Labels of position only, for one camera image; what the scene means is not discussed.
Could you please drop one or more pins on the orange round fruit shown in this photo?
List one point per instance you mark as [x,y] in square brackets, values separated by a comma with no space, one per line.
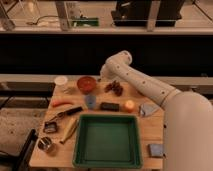
[129,106]

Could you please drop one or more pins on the black rectangular block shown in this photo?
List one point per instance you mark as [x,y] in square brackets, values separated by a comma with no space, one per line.
[109,106]

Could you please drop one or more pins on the white round lid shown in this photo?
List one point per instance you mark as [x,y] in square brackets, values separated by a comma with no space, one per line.
[61,81]

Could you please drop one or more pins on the green plastic tray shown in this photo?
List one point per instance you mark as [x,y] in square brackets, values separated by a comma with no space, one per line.
[107,141]

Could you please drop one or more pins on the black handled tongs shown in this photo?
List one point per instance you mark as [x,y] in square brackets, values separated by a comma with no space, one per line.
[66,113]

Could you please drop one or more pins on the black stand left of table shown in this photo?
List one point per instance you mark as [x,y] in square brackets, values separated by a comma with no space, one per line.
[32,137]

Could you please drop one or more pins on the brown grape bunch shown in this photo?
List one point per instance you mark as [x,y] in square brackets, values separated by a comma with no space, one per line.
[116,87]

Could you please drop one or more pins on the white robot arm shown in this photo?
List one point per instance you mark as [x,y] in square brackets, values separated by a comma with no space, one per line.
[188,116]

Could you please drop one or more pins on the small black square container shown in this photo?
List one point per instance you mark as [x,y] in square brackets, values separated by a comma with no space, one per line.
[50,127]

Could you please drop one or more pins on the orange carrot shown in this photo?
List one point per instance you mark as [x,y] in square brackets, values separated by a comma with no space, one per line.
[57,103]

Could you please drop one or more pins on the blue plastic cup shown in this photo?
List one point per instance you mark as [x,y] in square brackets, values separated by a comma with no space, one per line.
[90,101]

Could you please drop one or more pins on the wooden board table top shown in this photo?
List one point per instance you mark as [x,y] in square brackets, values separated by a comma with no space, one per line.
[150,128]

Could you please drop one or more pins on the blue sponge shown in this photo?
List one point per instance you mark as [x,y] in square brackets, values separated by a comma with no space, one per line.
[156,150]

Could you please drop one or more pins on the small metal cup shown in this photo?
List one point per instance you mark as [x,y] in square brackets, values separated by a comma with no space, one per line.
[45,144]

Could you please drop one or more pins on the grey crumpled cloth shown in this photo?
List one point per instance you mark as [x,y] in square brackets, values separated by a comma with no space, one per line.
[146,110]

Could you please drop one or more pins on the red bowl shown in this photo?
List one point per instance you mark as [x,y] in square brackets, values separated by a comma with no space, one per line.
[86,84]

